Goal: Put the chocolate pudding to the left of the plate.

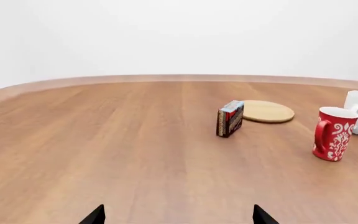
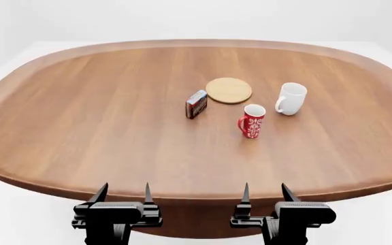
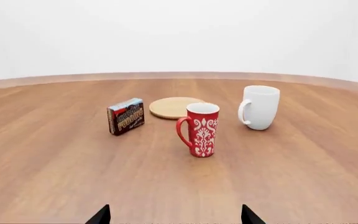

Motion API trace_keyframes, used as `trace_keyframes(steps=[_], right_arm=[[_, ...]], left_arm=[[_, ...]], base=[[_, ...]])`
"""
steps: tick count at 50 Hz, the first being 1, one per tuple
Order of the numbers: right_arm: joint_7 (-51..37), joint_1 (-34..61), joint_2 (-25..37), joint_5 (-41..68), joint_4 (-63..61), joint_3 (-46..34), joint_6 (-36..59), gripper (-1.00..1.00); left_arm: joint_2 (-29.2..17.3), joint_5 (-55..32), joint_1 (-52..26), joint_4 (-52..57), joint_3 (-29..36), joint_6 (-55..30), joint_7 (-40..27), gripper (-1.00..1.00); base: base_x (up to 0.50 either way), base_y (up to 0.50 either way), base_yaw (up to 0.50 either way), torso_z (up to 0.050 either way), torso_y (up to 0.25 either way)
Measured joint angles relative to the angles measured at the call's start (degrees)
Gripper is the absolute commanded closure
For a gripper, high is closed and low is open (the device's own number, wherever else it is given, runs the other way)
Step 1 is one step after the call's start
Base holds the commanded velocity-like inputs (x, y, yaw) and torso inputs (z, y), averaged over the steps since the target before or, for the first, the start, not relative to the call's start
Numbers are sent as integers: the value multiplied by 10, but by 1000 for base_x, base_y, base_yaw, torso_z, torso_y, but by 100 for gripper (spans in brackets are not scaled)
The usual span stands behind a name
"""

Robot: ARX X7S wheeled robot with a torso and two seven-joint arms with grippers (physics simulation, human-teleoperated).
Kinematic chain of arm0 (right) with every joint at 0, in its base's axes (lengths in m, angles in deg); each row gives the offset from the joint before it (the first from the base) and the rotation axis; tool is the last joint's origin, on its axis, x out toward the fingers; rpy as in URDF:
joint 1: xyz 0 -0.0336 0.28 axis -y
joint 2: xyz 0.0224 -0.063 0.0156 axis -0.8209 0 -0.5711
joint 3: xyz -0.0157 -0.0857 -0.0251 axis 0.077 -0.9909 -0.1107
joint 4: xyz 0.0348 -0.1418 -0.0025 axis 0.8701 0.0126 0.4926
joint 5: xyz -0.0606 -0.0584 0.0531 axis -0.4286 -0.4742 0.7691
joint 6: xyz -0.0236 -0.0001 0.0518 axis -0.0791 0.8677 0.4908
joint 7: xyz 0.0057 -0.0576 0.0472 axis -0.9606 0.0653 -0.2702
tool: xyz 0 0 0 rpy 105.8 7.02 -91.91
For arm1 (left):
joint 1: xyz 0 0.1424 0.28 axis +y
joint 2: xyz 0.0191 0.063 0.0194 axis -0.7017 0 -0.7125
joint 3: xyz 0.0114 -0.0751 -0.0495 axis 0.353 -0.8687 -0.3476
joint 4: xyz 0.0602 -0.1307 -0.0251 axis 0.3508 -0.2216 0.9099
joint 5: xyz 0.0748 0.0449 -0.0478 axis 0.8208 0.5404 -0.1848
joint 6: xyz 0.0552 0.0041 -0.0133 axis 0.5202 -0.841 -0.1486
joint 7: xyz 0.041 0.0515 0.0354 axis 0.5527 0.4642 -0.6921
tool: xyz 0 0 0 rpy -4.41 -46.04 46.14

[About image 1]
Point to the red patterned mug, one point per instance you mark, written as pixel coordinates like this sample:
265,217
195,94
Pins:
334,135

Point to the brown chocolate pudding box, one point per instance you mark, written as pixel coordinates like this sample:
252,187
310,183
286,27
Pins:
229,121

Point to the round wooden plate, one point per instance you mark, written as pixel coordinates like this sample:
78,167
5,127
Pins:
269,112

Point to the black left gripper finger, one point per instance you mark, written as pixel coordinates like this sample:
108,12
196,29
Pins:
96,216

